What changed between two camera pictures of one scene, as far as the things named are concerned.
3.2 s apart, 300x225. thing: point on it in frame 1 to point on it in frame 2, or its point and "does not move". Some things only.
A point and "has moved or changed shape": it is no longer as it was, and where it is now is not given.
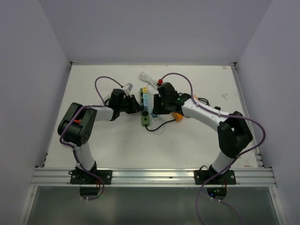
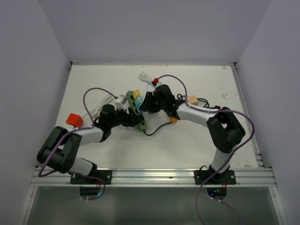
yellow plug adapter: [145, 89] to [137, 93]
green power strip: [145, 117] has moved or changed shape
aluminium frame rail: [150, 177] does not move
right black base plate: [227, 178] does not move
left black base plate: [82, 176] does not move
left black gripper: [134, 107] to [131, 119]
